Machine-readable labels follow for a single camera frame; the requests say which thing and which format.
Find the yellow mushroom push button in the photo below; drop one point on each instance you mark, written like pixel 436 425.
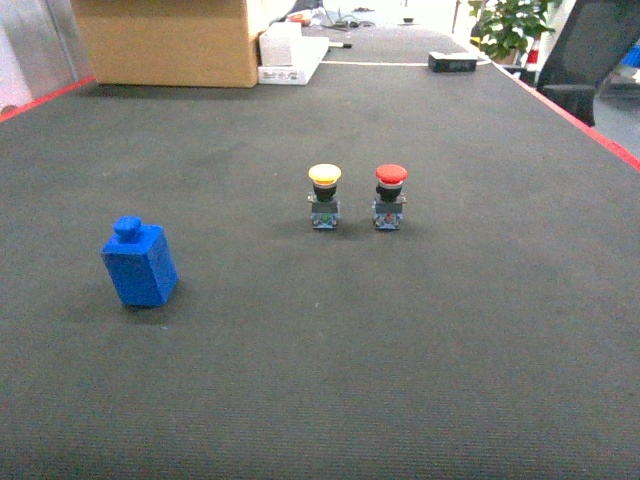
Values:
pixel 325 208

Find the red mushroom push button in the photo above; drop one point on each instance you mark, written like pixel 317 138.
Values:
pixel 389 200

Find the flat white box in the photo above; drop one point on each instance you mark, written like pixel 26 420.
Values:
pixel 313 50

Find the black table mat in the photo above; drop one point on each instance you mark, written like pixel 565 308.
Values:
pixel 494 335

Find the small white box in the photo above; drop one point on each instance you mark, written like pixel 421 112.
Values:
pixel 281 44

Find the black rectangular box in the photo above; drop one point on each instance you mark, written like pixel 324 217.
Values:
pixel 462 62

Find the large brown cardboard box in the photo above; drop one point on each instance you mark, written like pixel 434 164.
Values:
pixel 172 43

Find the green potted plant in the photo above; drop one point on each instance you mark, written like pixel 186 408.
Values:
pixel 504 29

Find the black office chair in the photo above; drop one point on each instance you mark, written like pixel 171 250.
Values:
pixel 595 38

